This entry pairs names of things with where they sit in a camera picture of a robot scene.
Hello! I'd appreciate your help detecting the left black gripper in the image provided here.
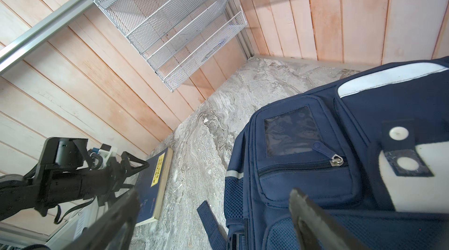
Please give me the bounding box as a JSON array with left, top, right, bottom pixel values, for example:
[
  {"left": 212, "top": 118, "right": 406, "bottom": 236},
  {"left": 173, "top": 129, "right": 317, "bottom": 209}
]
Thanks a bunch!
[{"left": 33, "top": 137, "right": 149, "bottom": 217}]

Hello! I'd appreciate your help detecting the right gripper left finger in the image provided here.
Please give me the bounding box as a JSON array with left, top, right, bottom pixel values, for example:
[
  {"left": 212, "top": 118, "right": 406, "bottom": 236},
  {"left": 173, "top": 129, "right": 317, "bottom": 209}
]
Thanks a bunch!
[{"left": 65, "top": 189, "right": 140, "bottom": 250}]

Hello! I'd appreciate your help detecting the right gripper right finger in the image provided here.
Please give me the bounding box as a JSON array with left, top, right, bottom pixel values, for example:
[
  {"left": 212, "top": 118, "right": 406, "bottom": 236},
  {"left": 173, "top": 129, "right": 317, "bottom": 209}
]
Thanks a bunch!
[{"left": 289, "top": 188, "right": 368, "bottom": 250}]

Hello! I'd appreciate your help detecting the dark blue book underneath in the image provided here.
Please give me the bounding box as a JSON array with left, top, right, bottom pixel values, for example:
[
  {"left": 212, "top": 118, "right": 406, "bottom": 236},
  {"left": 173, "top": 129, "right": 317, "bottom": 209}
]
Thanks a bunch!
[{"left": 135, "top": 148, "right": 174, "bottom": 226}]

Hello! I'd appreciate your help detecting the navy blue student backpack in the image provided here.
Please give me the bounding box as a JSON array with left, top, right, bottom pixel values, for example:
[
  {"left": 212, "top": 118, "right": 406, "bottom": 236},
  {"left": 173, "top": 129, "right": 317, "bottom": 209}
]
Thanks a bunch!
[{"left": 197, "top": 57, "right": 449, "bottom": 250}]

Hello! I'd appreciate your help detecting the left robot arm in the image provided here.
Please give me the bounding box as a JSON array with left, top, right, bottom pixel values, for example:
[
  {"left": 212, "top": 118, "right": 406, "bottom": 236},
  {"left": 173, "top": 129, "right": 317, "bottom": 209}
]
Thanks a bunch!
[{"left": 1, "top": 137, "right": 149, "bottom": 224}]

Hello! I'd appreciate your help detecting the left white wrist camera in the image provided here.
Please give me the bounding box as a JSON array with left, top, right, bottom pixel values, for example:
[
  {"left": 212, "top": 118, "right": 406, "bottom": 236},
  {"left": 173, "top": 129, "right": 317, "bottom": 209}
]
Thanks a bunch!
[{"left": 88, "top": 144, "right": 118, "bottom": 164}]

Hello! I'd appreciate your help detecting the white wire shelf rack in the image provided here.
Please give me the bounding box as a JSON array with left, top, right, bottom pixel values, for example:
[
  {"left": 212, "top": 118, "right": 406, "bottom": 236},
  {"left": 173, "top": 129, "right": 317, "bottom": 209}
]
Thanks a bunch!
[{"left": 92, "top": 0, "right": 247, "bottom": 91}]

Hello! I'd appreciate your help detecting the aluminium frame horizontal bar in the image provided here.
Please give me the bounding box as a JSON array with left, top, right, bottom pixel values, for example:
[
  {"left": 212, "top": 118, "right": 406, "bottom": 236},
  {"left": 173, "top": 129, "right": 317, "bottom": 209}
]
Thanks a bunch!
[{"left": 1, "top": 0, "right": 94, "bottom": 74}]

